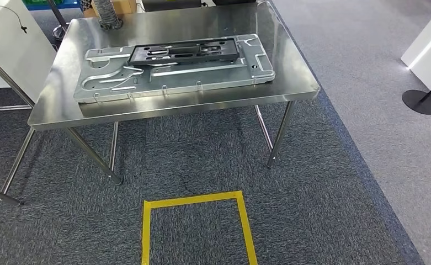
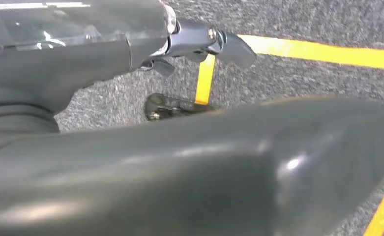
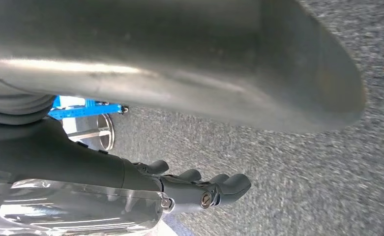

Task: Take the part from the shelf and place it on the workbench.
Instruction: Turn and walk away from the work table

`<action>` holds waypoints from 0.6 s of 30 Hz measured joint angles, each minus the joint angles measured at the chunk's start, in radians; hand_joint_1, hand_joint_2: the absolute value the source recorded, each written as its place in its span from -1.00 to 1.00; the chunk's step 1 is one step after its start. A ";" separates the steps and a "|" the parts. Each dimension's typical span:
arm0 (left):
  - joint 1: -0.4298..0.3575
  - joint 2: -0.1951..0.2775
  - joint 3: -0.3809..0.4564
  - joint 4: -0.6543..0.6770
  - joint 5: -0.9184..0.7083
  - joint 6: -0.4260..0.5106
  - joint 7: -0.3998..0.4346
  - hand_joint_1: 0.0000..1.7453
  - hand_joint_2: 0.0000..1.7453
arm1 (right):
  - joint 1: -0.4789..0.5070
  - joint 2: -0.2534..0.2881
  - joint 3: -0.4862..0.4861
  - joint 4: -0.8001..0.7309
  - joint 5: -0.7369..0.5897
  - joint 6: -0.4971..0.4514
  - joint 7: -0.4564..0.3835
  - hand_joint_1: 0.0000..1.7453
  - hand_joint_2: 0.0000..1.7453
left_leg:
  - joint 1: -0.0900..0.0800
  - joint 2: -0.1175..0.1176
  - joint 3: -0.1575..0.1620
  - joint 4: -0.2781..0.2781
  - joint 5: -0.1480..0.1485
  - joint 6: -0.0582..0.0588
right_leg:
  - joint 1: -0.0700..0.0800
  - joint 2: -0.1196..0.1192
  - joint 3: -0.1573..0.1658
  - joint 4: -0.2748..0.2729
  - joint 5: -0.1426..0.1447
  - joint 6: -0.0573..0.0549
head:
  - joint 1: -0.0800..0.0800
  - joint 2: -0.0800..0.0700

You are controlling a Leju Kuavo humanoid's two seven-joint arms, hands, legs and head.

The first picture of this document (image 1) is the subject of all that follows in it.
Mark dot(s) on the black plastic panel part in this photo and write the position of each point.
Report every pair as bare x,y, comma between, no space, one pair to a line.
142,55

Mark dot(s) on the stainless steel workbench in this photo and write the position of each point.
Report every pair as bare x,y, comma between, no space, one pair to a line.
292,80

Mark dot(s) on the silver stamped metal tray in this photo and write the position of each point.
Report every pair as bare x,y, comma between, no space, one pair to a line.
171,78

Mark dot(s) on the steel stanchion with round base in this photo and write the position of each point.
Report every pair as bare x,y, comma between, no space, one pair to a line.
58,27

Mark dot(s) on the black stanchion with round base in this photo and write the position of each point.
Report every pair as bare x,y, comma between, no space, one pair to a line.
421,101

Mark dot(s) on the white board panel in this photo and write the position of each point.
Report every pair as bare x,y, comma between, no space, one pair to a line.
14,55

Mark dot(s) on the stainless steel frame table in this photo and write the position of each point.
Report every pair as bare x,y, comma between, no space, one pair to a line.
3,73

